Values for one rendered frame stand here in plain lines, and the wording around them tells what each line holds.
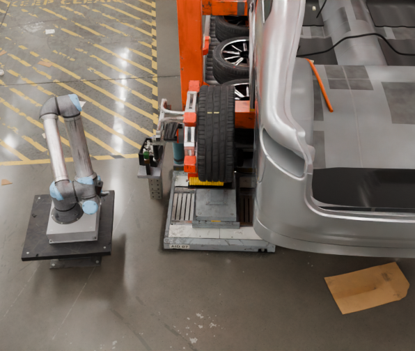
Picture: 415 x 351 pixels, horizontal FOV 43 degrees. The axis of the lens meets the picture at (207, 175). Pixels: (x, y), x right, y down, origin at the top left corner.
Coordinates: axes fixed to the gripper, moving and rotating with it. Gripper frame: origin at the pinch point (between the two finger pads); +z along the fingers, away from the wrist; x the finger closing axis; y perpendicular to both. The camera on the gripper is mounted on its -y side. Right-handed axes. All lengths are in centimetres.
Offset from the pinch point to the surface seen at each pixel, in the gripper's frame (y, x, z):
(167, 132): -49, 34, -6
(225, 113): -72, 66, -14
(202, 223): 16, 79, 33
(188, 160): -36, 52, -13
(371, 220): -48, 138, -102
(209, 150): -47, 62, -17
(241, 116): -66, 90, 65
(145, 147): -24, 23, 53
